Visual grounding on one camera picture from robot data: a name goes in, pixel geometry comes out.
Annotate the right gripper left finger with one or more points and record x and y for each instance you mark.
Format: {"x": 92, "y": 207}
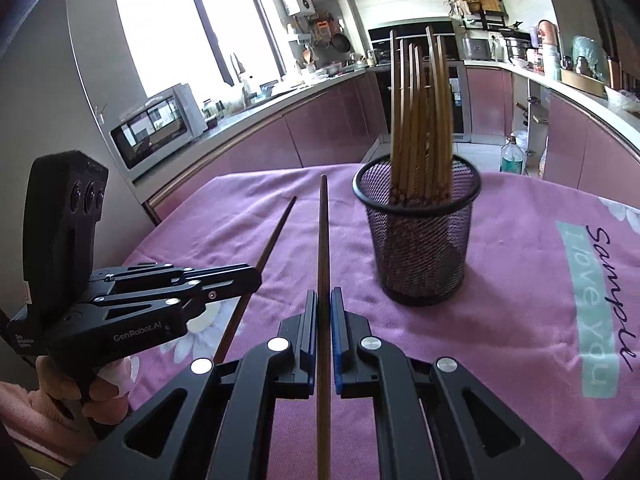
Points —
{"x": 213, "y": 421}

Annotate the black range hood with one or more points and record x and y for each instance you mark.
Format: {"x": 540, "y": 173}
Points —
{"x": 415, "y": 33}

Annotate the left hand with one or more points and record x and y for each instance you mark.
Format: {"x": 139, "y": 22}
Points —
{"x": 108, "y": 394}

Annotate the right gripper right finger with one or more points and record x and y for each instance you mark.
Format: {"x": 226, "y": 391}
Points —
{"x": 434, "y": 420}

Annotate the black frying pan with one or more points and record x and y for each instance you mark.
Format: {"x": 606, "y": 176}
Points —
{"x": 341, "y": 43}

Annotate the pink floral tablecloth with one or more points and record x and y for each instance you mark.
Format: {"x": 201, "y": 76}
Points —
{"x": 547, "y": 316}

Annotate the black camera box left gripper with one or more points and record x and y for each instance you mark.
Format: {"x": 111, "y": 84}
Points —
{"x": 64, "y": 201}

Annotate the dark wooden chopstick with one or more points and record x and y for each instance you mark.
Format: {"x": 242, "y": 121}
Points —
{"x": 239, "y": 310}
{"x": 324, "y": 355}

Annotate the pink kettle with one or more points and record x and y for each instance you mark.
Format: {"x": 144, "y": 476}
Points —
{"x": 548, "y": 38}

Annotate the black mesh utensil cup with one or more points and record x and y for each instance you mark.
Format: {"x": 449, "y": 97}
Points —
{"x": 419, "y": 252}

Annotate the pink sleeve forearm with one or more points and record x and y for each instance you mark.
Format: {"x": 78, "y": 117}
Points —
{"x": 33, "y": 420}

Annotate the plastic oil bottle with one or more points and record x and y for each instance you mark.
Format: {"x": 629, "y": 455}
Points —
{"x": 512, "y": 158}

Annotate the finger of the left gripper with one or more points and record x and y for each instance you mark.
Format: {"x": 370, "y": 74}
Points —
{"x": 222, "y": 282}
{"x": 145, "y": 274}

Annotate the white microwave oven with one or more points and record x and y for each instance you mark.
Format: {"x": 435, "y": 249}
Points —
{"x": 156, "y": 129}

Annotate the window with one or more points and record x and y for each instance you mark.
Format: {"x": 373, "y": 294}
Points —
{"x": 213, "y": 46}

